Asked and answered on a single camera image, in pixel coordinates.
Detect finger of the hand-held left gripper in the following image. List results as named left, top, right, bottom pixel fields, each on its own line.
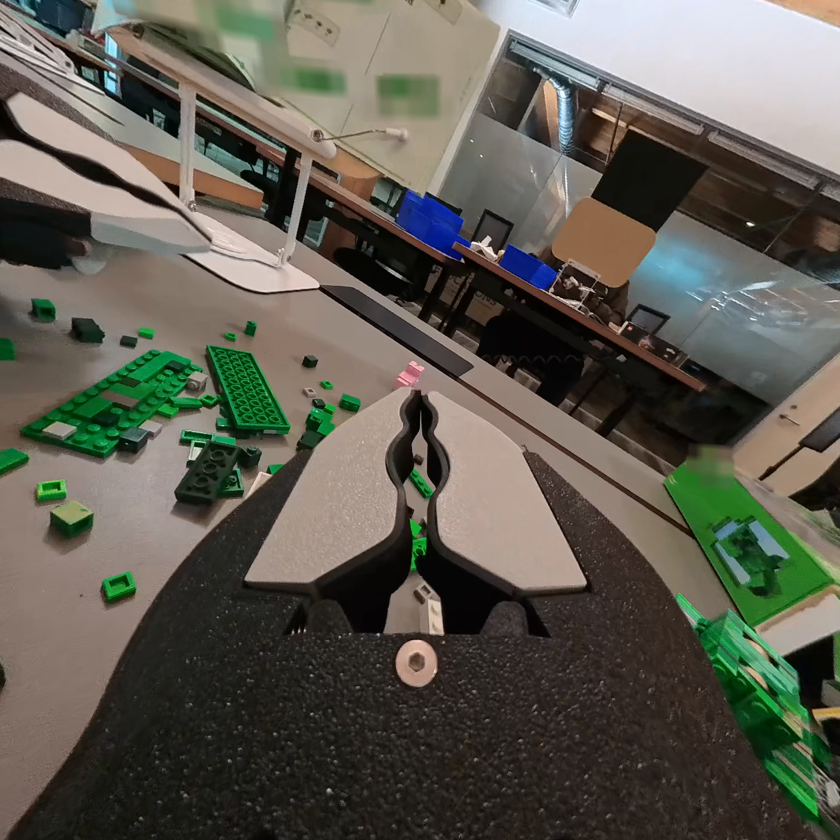
left=2, top=91, right=191, bottom=212
left=0, top=140, right=212, bottom=257

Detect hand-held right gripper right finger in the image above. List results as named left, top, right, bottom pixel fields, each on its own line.
left=417, top=390, right=589, bottom=636

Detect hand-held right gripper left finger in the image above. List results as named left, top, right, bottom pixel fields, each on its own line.
left=243, top=387, right=422, bottom=636

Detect green brick baseplate assembly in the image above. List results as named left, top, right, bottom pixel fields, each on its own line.
left=20, top=350, right=204, bottom=458

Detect grey desk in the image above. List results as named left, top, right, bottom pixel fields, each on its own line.
left=0, top=200, right=736, bottom=837

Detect scattered small toy bricks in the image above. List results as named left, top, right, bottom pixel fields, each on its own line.
left=0, top=297, right=435, bottom=602

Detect wood-edged table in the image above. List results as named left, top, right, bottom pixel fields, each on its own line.
left=39, top=66, right=265, bottom=210

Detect white lamp stand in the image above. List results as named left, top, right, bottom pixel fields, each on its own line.
left=105, top=23, right=411, bottom=294

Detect cluttered brown table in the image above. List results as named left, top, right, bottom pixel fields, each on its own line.
left=453, top=241, right=707, bottom=434

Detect long brown table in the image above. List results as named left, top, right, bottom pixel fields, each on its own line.
left=105, top=29, right=473, bottom=329

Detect black framed screen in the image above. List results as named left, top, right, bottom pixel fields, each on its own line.
left=474, top=210, right=515, bottom=253
left=626, top=304, right=670, bottom=342

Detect black office chair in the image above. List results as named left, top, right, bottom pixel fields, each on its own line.
left=333, top=246, right=427, bottom=306

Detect small blue storage bin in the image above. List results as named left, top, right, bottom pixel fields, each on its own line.
left=499, top=245, right=559, bottom=290

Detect white door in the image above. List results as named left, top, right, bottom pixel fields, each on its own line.
left=731, top=354, right=840, bottom=500

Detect tan rounded board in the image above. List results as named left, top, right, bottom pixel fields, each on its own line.
left=551, top=197, right=657, bottom=287

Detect clear bag of green bricks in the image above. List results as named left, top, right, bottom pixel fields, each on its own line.
left=676, top=594, right=828, bottom=821

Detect large blue storage bin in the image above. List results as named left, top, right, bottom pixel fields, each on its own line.
left=397, top=190, right=470, bottom=253

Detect black rectangular board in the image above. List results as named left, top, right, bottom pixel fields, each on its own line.
left=592, top=128, right=710, bottom=231

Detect black desk cable flap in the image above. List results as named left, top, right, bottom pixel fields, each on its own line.
left=320, top=284, right=475, bottom=379

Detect silver ventilation duct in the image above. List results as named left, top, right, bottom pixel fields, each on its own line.
left=533, top=66, right=578, bottom=157

